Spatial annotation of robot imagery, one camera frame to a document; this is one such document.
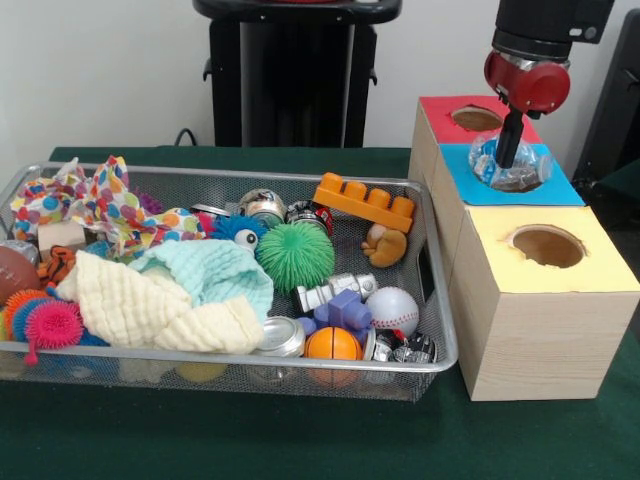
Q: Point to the brown toy football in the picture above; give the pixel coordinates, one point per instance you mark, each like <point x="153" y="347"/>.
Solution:
<point x="14" y="275"/>

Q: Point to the clear mesh bin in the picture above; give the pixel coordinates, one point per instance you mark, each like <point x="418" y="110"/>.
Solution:
<point x="200" y="380"/>

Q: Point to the black chair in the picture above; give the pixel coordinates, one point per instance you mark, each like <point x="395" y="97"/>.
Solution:
<point x="615" y="130"/>

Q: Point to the white ball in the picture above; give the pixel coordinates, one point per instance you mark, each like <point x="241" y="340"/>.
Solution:
<point x="393" y="311"/>

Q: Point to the orange rubber toy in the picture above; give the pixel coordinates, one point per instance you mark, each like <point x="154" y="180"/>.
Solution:
<point x="365" y="203"/>

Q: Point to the mint green cloth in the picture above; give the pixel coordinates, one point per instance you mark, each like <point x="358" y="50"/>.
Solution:
<point x="215" y="275"/>

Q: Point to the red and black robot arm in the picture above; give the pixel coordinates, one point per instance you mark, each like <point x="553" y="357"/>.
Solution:
<point x="550" y="25"/>

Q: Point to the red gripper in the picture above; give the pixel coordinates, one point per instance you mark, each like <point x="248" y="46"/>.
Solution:
<point x="528" y="86"/>

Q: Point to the small orange basketball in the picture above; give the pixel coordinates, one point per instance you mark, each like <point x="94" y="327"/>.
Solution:
<point x="333" y="343"/>

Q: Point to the wooden box with three holes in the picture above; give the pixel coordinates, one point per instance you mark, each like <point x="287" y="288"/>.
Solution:
<point x="540" y="320"/>

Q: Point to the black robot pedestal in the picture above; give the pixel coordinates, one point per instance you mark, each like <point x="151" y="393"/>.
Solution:
<point x="290" y="80"/>

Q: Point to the silver can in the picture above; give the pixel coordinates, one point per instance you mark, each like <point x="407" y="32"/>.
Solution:
<point x="281" y="337"/>

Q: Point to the polka dot cloth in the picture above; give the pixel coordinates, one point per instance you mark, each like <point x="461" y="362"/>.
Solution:
<point x="110" y="205"/>

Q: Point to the pink spiky ball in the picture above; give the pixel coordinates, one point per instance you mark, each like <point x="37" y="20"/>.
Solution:
<point x="52" y="325"/>

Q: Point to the green spiky ball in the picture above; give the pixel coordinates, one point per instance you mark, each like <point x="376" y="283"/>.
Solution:
<point x="296" y="257"/>

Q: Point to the cream yellow cloth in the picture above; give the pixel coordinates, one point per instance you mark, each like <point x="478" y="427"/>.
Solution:
<point x="150" y="310"/>

